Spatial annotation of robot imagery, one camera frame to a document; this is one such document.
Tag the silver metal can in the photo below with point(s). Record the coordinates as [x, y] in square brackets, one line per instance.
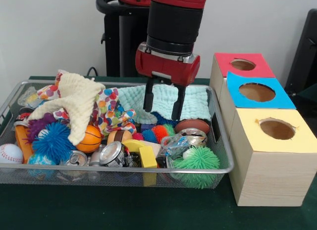
[113, 154]

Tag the blue fuzzy ball with eyes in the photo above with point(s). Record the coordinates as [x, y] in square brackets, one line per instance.
[53, 142]

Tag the mint green waffle cloth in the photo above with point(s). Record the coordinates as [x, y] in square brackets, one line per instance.
[163, 104]

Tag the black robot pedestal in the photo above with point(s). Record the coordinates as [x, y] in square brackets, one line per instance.
[121, 47]

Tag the small orange basketball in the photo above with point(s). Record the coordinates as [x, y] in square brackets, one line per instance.
[91, 141]

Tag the yellow plastic block toy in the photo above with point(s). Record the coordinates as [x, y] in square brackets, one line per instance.
[147, 156]

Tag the cream yellow waffle cloth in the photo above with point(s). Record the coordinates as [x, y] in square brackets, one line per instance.
[79, 101]

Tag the wooden box with three holes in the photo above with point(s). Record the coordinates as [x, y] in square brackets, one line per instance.
[272, 175]

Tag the orange green spiky ball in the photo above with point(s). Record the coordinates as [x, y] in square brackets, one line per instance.
[161, 132]

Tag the white baseball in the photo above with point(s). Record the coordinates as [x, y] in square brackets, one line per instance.
[10, 154]

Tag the colourful patterned cloth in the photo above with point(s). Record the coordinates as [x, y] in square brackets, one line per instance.
[111, 111]

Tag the dark green table cloth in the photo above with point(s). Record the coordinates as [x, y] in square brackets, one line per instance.
[124, 210]

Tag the black chair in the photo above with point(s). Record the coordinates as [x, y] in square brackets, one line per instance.
[304, 52]

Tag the brown toy football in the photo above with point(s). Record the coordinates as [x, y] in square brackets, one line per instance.
[193, 125]

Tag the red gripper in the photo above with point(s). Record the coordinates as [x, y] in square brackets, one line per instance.
[166, 67]

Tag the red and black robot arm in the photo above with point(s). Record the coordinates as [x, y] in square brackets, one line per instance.
[176, 20]

